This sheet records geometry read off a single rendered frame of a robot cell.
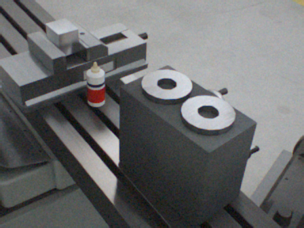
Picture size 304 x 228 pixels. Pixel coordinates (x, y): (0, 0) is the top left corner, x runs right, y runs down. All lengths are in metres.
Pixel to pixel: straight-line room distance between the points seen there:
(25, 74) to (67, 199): 0.33
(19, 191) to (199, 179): 0.50
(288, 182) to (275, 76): 1.60
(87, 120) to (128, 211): 0.27
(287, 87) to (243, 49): 0.46
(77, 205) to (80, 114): 0.28
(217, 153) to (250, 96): 2.05
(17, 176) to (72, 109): 0.19
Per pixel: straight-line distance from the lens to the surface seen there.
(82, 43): 1.13
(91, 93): 1.08
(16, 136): 1.15
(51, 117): 1.09
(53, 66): 1.09
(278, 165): 1.82
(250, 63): 3.10
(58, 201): 1.21
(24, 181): 1.13
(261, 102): 2.77
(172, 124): 0.78
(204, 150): 0.74
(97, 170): 0.96
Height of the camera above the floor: 1.62
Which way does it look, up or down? 40 degrees down
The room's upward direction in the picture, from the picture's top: 4 degrees clockwise
